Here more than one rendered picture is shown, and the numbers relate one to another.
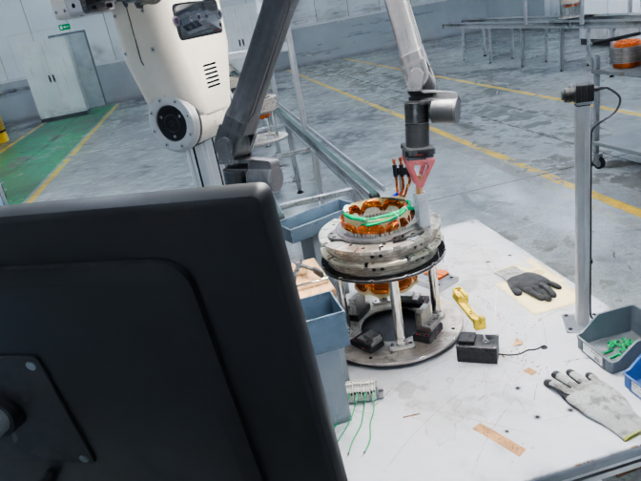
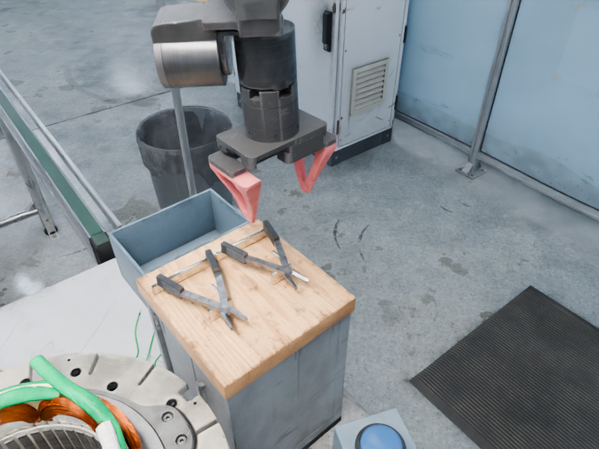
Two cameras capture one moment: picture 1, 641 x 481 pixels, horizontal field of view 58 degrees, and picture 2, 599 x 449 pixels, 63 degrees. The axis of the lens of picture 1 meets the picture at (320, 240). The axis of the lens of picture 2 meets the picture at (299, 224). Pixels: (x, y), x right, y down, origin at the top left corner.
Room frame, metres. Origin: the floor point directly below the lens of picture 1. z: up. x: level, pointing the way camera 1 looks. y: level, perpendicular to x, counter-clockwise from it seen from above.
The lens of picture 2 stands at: (1.65, -0.04, 1.51)
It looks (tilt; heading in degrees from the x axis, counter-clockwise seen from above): 39 degrees down; 151
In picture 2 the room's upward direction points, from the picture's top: straight up
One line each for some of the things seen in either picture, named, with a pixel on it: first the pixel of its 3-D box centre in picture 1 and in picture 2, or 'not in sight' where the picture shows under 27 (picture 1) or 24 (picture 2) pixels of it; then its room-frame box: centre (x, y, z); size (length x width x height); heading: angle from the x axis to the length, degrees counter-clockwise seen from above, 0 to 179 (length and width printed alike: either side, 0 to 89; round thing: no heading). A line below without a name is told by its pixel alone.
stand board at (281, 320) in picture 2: (286, 286); (244, 294); (1.25, 0.10, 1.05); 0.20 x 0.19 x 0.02; 11
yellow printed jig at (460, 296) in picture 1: (467, 304); not in sight; (1.45, -0.38, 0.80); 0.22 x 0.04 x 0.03; 2
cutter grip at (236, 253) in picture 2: not in sight; (234, 252); (1.21, 0.11, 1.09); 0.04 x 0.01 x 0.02; 26
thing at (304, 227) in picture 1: (323, 255); not in sight; (1.70, 0.00, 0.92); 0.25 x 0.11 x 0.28; 119
